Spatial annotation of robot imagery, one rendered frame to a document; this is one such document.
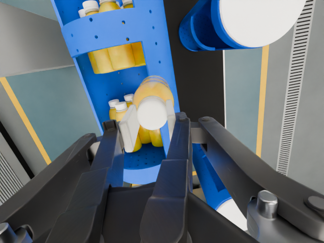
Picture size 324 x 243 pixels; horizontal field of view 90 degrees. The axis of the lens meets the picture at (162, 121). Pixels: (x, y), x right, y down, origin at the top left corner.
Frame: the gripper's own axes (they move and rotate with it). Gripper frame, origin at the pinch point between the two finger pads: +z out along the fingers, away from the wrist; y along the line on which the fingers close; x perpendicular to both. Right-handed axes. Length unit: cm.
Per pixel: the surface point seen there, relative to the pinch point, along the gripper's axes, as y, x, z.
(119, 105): -13.0, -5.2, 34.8
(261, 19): 36, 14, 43
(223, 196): 26, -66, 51
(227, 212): 27, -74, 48
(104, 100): -20.3, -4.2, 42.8
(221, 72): 56, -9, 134
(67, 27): -17.5, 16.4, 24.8
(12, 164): -164, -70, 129
